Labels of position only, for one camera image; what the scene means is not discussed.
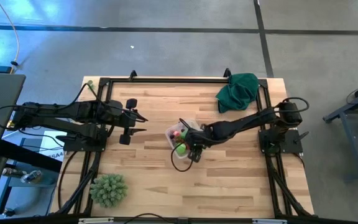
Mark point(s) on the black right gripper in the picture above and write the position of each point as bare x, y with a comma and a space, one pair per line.
197, 137

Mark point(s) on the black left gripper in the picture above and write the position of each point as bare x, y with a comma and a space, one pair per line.
123, 119

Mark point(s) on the pink toy raspberry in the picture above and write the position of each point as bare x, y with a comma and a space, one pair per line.
176, 133

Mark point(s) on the clear plastic tupperware container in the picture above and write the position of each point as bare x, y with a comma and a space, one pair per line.
170, 137

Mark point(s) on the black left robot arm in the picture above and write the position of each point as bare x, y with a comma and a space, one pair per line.
57, 112

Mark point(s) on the dark green cloth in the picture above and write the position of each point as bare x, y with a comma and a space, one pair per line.
238, 93

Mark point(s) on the small green toy leaf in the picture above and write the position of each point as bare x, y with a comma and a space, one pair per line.
89, 82

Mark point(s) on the green spiky artificial plant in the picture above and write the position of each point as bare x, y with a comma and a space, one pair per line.
108, 190

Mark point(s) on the white paper label sheet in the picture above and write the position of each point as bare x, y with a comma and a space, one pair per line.
50, 147

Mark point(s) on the black desk beam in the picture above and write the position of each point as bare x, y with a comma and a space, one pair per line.
26, 155

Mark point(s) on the silver metal tube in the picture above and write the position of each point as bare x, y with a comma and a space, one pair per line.
11, 172

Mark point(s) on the black caster wheel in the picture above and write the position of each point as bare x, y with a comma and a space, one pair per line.
8, 212

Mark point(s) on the dark blue metal table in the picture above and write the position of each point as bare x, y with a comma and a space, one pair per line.
353, 107

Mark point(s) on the black frame clamp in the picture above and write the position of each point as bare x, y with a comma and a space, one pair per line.
132, 74
227, 72

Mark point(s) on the black metal table frame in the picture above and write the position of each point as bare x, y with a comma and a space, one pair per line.
166, 80

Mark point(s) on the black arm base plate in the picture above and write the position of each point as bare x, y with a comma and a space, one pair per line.
291, 146
73, 144

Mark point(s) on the silver metal bracket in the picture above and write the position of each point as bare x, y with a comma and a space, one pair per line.
95, 220
269, 221

